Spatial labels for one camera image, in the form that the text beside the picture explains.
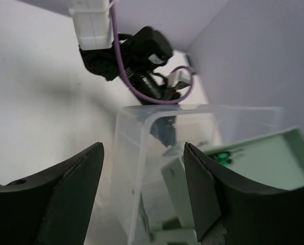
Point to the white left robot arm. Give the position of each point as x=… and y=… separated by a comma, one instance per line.
x=132, y=58

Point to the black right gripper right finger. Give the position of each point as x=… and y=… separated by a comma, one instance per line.
x=238, y=210

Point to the green plastic toolbox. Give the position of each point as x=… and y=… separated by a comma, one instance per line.
x=149, y=189

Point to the small green black precision screwdriver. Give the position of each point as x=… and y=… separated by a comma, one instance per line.
x=224, y=158

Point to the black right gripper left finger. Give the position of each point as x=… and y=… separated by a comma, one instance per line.
x=53, y=206

